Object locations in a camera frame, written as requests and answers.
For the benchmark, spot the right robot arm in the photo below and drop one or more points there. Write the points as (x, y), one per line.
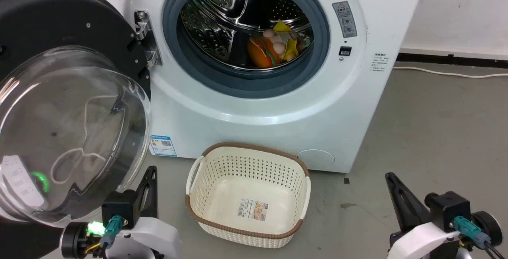
(488, 227)

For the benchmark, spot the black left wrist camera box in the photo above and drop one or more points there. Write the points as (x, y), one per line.
(119, 207)

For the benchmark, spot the yellow and pink plush toy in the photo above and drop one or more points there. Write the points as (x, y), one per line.
(289, 48)

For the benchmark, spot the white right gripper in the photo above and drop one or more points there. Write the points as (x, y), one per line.
(420, 243)

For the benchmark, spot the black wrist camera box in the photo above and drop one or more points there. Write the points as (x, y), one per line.
(448, 209)
(119, 207)

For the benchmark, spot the metal door hinge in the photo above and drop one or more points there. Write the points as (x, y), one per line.
(147, 40)

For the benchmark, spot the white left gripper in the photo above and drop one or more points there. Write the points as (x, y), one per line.
(154, 239)

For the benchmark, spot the paper basket label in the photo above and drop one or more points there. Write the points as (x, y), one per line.
(252, 209)

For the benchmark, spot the round filter cover panel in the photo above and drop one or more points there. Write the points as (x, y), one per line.
(315, 159)

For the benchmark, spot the cream plastic laundry basket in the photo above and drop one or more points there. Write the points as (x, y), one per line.
(222, 195)

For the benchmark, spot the black round glass washer door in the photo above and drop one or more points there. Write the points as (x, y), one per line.
(59, 20)

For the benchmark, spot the black wall baseboard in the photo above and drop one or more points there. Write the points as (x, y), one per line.
(456, 60)

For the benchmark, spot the grey warning sticker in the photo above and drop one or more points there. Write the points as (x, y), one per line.
(344, 18)

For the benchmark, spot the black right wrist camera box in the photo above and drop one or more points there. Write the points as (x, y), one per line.
(448, 209)

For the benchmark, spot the black door latch slot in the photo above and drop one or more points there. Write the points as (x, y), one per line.
(345, 51)

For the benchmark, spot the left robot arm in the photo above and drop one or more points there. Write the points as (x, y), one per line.
(73, 241)

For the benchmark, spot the blue energy label sticker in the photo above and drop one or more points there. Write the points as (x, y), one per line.
(163, 145)

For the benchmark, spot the stainless steel washer drum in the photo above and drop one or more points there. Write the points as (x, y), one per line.
(222, 16)

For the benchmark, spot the white front-load washing machine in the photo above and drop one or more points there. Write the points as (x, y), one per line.
(258, 124)

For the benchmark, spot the orange hamburger plush toy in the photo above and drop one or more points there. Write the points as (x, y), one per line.
(262, 54)

